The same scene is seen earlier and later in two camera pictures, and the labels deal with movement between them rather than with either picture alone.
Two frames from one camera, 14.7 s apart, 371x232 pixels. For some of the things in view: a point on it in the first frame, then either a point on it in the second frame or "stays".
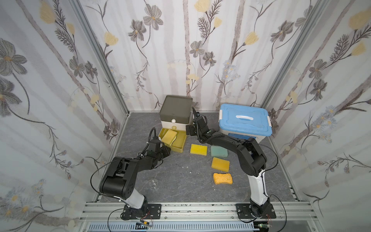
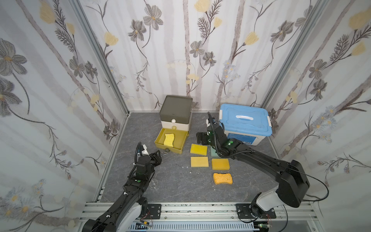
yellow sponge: (221, 164) stays
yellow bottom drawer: (174, 139) stays
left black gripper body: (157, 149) to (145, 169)
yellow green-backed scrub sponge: (169, 137) to (199, 162)
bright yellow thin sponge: (198, 149) stays
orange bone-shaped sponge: (220, 178) stays
